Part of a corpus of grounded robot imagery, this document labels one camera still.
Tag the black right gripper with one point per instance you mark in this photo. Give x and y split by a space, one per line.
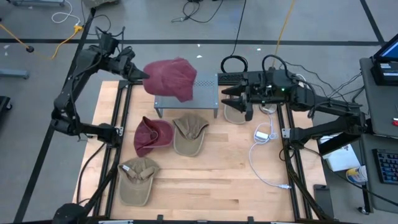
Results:
265 88

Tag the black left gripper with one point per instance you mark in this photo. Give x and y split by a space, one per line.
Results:
122 62

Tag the khaki baseball cap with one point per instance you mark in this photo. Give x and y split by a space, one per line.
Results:
136 180
233 116
189 133

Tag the maroon baseball cap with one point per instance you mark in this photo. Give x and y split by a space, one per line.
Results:
152 135
169 77

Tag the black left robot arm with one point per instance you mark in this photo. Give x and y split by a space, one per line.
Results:
66 93

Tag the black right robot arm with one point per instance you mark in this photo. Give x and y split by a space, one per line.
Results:
329 109

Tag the grey perforated metal stand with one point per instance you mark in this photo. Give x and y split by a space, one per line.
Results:
205 93

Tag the white power adapter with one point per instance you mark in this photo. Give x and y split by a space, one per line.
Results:
261 135

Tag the black round floor weight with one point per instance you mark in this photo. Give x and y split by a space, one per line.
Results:
29 48

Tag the white box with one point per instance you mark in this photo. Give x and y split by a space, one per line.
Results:
342 158

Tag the grey table foot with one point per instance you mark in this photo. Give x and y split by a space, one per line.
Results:
37 2
14 74

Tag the black flat case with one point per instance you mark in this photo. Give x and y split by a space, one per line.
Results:
323 199

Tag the black caster base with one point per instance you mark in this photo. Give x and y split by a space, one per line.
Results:
4 104

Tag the grey equipment cart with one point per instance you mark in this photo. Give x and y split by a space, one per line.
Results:
377 105

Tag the white wipes canister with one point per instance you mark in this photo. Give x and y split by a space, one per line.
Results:
356 175

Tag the black desktop device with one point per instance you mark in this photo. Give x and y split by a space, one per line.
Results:
385 73

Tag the laptop with blue screen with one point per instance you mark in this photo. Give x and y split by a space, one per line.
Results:
388 49

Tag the grey side desk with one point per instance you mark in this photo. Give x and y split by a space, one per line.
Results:
368 186

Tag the red emergency stop button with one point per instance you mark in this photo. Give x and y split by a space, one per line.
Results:
395 122

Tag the black keyboard coloured keys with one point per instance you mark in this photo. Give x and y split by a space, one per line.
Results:
387 166

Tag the black aluminium table frame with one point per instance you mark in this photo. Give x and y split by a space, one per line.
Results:
125 84
294 189

